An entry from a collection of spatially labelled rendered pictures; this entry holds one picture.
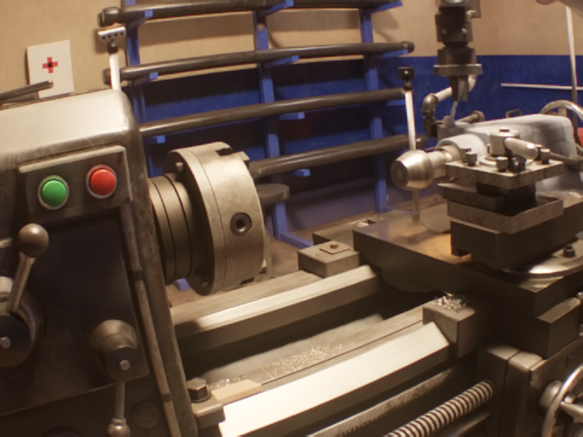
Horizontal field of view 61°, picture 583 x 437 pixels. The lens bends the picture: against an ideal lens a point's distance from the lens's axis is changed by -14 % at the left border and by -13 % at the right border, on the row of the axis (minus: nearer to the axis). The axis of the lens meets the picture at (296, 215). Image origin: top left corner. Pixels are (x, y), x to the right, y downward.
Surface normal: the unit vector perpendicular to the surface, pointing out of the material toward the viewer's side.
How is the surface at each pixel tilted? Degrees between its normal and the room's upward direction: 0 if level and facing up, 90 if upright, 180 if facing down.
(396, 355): 36
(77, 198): 90
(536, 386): 90
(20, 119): 45
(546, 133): 82
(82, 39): 90
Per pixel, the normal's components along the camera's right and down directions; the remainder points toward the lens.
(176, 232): 0.48, 0.00
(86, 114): 0.29, -0.55
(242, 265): 0.50, 0.60
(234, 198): 0.42, -0.26
